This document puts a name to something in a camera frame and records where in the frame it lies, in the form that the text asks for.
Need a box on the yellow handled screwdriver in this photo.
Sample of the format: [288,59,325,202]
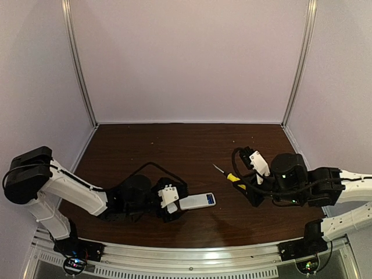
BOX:
[212,163,240,183]

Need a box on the white remote control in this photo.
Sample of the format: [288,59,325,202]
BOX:
[179,193,209,210]

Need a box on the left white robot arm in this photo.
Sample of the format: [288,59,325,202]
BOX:
[2,146,189,241]

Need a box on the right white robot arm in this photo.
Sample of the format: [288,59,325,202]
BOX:
[231,148,371,243]

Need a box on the blue battery in remote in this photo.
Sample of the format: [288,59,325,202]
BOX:
[206,193,216,207]

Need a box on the right black camera cable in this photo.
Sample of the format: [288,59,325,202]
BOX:
[231,147,344,198]

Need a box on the black camera cable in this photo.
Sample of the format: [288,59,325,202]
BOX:
[231,147,344,198]
[87,162,187,195]

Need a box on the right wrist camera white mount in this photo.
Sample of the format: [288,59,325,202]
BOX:
[239,146,270,185]

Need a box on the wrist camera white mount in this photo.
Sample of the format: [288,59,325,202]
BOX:
[239,146,270,185]
[158,184,179,214]

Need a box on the left black camera cable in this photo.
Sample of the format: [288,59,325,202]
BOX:
[87,162,187,195]

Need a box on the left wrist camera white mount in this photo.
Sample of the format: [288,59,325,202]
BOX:
[158,184,179,214]

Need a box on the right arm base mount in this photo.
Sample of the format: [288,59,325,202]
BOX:
[277,237,329,277]

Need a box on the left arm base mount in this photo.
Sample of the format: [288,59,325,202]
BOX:
[52,238,105,277]

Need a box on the right aluminium frame post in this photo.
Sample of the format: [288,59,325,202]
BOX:
[281,0,317,128]

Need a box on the aluminium frame post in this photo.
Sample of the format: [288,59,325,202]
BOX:
[61,0,99,128]
[281,0,317,128]

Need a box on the left aluminium frame post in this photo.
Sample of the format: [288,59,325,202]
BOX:
[61,0,99,128]

